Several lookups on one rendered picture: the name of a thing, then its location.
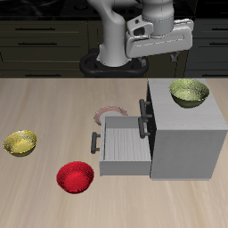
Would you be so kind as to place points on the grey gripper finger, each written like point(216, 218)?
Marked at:
point(143, 61)
point(175, 56)

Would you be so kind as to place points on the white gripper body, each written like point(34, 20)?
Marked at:
point(160, 43)

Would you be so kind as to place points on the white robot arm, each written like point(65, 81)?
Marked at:
point(111, 35)

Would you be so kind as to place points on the green bowl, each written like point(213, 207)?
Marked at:
point(188, 90)

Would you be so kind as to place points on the white cabinet drawer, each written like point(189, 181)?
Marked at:
point(124, 148)

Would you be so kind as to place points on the white cabinet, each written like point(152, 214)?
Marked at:
point(187, 148)

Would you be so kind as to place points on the red bowl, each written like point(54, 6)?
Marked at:
point(75, 176)

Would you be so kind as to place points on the yellow bowl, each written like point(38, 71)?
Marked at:
point(20, 142)

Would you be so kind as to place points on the red rimmed white plate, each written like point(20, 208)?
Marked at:
point(110, 111)

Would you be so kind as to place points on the dark kitchen cupboards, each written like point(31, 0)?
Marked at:
point(44, 44)

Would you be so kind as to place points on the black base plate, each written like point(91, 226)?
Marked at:
point(89, 67)

